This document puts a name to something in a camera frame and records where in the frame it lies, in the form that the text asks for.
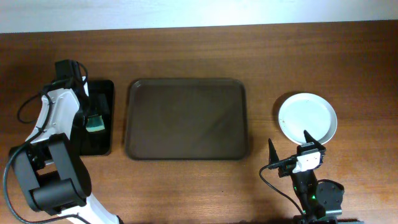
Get black rectangular sponge tray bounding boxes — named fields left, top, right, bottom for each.
left=70, top=80, right=114, bottom=156

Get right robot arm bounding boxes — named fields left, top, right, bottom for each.
left=259, top=131, right=345, bottom=223

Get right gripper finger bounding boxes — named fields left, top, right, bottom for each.
left=268, top=138, right=279, bottom=164
left=303, top=130, right=323, bottom=149

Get pale blue plate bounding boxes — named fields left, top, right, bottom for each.
left=278, top=93, right=338, bottom=144

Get dark brown serving tray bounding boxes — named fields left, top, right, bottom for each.
left=124, top=78, right=250, bottom=161

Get green and yellow sponge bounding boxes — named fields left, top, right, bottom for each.
left=86, top=115, right=105, bottom=133

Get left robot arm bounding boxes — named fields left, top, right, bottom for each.
left=4, top=59, right=122, bottom=224

